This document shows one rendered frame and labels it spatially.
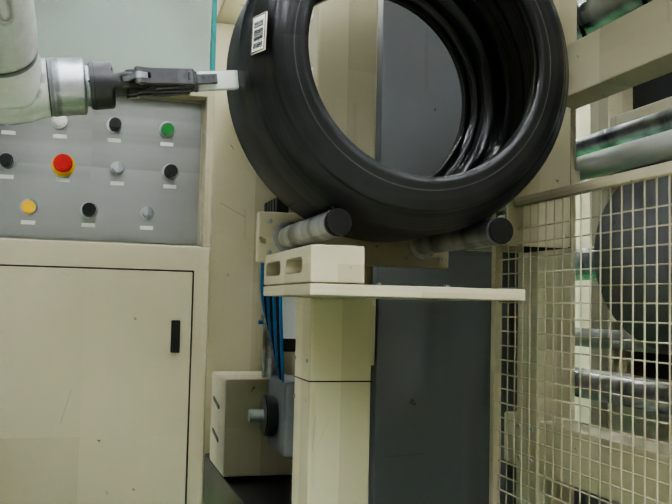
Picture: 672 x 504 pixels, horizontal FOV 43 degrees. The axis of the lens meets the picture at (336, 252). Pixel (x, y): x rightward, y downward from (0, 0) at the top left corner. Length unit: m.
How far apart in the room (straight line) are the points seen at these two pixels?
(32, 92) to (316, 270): 0.50
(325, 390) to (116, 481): 0.56
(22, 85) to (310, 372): 0.77
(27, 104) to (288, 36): 0.40
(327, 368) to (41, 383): 0.65
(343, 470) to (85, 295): 0.69
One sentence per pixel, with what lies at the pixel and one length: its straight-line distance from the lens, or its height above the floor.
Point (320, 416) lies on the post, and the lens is 1.71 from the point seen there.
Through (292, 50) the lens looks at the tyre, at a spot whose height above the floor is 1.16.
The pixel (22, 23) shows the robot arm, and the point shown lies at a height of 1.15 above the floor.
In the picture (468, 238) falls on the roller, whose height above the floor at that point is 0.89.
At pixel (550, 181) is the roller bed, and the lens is 1.83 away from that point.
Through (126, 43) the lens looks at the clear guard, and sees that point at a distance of 2.09.
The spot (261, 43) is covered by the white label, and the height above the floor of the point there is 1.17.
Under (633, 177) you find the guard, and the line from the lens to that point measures 1.45.
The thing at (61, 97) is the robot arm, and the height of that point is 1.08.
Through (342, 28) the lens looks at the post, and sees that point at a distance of 1.79.
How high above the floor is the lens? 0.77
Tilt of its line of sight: 4 degrees up
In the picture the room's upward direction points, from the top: 1 degrees clockwise
